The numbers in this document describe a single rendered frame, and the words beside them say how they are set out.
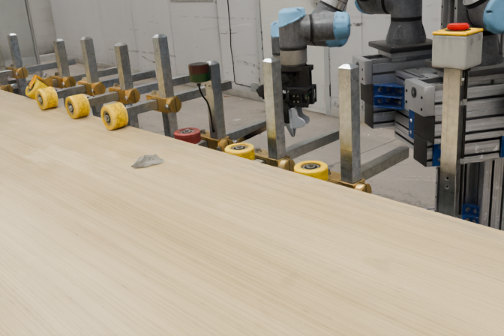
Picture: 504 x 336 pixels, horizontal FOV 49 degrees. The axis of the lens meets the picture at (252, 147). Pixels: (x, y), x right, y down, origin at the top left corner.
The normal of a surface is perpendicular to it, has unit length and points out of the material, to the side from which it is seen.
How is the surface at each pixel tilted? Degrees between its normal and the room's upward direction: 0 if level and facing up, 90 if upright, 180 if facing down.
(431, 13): 90
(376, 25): 90
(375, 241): 0
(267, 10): 90
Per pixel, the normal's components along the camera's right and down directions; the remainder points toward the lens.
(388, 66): 0.17, 0.30
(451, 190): -0.72, 0.27
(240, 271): -0.07, -0.95
